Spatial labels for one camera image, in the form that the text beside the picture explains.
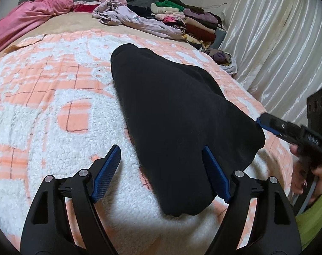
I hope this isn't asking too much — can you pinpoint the orange and white fleece blanket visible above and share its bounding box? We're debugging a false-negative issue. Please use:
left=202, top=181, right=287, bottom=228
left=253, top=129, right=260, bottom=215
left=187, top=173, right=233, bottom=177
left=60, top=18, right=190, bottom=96
left=0, top=30, right=295, bottom=251

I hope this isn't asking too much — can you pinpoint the person's right hand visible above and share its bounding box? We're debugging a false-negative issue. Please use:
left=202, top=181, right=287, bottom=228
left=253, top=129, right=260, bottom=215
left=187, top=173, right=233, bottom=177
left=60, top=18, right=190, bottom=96
left=290, top=144, right=322, bottom=205

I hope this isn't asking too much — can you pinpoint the pink duvet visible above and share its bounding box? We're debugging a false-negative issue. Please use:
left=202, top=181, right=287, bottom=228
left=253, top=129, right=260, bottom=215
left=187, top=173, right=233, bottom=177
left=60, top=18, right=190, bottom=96
left=0, top=0, right=75, bottom=59

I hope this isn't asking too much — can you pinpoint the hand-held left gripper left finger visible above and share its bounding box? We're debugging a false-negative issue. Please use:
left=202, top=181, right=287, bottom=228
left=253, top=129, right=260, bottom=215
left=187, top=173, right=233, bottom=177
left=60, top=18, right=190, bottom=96
left=20, top=144, right=122, bottom=255

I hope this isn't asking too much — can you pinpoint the white satin curtain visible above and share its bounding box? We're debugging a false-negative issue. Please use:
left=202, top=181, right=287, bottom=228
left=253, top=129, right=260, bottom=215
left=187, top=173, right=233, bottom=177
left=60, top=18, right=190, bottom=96
left=219, top=0, right=322, bottom=128

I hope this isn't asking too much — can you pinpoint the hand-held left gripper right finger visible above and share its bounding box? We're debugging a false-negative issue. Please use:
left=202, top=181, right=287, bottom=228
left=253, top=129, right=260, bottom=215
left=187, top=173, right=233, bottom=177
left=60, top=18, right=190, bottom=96
left=202, top=146, right=302, bottom=255

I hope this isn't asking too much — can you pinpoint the person's right forearm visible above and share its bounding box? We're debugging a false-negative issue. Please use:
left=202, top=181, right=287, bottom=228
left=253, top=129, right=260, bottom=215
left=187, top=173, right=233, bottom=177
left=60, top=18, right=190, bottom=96
left=295, top=178, right=322, bottom=251

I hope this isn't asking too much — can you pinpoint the red cloth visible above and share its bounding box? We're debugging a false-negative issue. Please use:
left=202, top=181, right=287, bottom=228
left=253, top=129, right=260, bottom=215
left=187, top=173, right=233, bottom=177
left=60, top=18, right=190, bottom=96
left=73, top=1, right=101, bottom=13

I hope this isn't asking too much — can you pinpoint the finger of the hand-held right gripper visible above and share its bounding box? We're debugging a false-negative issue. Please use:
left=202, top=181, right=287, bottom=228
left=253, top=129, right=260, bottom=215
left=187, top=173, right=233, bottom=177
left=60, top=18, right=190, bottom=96
left=256, top=113, right=289, bottom=139

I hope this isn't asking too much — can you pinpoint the black garment with orange print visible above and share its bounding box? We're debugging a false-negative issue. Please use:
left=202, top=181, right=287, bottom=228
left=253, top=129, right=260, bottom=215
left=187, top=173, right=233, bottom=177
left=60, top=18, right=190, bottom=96
left=110, top=43, right=266, bottom=217

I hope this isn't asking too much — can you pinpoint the lilac patterned garment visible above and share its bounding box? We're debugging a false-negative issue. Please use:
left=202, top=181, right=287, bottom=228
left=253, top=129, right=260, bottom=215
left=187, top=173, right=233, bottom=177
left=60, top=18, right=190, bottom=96
left=92, top=0, right=187, bottom=41

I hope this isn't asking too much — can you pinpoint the white bag of clothes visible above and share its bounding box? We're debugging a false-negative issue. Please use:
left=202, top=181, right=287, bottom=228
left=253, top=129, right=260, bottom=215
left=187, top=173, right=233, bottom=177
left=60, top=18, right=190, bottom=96
left=208, top=49, right=238, bottom=75

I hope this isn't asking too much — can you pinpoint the pile of folded clothes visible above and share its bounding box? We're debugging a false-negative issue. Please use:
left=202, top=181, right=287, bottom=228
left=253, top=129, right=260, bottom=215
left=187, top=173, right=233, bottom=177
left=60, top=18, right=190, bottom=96
left=127, top=0, right=226, bottom=50

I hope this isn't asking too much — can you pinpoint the bed with beige sheet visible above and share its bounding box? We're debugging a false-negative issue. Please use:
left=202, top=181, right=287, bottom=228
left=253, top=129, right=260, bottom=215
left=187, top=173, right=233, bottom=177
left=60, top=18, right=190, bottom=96
left=0, top=10, right=295, bottom=253

